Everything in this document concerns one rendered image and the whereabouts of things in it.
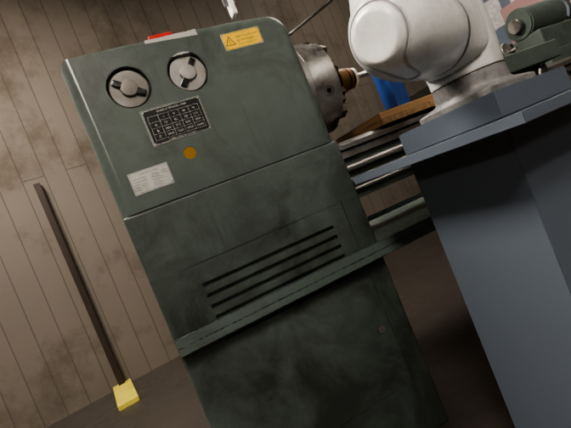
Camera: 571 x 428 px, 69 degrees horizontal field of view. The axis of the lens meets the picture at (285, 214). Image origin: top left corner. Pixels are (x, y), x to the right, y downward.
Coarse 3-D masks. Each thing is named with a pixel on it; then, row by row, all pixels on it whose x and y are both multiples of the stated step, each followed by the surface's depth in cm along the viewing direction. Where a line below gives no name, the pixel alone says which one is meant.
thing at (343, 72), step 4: (348, 68) 147; (340, 72) 144; (344, 72) 145; (348, 72) 146; (352, 72) 146; (340, 76) 144; (344, 76) 144; (348, 76) 145; (352, 76) 146; (340, 80) 145; (344, 80) 144; (348, 80) 145; (352, 80) 146; (356, 80) 147; (344, 84) 144; (348, 84) 145; (352, 84) 147; (348, 88) 147; (352, 88) 149
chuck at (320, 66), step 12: (300, 48) 132; (312, 48) 132; (312, 60) 129; (324, 60) 130; (312, 72) 127; (324, 72) 129; (336, 72) 130; (324, 84) 129; (336, 84) 130; (324, 96) 129; (336, 96) 131; (324, 108) 131; (336, 108) 134; (324, 120) 134
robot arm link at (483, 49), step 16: (464, 0) 79; (480, 0) 84; (480, 16) 81; (480, 32) 80; (480, 48) 81; (496, 48) 84; (464, 64) 82; (480, 64) 83; (432, 80) 87; (448, 80) 86
